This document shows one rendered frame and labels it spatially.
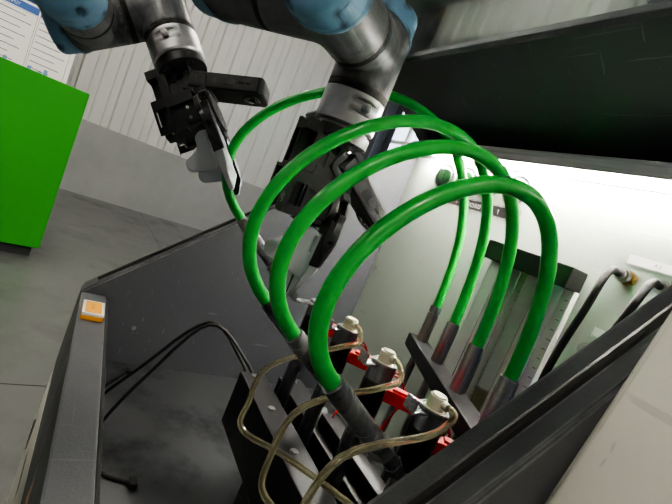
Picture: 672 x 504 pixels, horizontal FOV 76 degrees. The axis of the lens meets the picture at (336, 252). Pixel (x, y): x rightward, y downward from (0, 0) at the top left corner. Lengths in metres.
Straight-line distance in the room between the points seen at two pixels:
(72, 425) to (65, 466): 0.06
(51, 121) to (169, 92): 3.06
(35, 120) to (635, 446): 3.67
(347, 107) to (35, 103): 3.32
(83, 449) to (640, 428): 0.45
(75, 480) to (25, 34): 6.61
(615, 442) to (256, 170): 7.32
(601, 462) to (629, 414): 0.03
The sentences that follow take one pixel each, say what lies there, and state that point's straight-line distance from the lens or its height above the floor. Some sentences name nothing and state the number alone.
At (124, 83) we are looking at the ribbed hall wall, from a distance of 6.97.
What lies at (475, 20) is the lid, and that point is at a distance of 0.77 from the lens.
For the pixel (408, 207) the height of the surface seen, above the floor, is 1.27.
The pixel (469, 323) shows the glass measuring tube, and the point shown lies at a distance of 0.71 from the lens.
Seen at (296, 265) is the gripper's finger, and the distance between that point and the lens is 0.52.
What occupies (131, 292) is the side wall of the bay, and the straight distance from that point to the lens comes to 0.85.
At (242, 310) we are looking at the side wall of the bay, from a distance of 0.90.
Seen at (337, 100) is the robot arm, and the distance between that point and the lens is 0.51.
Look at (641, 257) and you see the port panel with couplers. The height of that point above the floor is 1.33.
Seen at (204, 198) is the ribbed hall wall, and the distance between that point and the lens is 7.28.
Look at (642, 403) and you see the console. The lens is 0.33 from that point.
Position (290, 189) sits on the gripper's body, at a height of 1.24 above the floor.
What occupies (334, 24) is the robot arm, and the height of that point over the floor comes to 1.40.
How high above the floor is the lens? 1.25
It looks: 6 degrees down
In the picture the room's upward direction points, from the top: 22 degrees clockwise
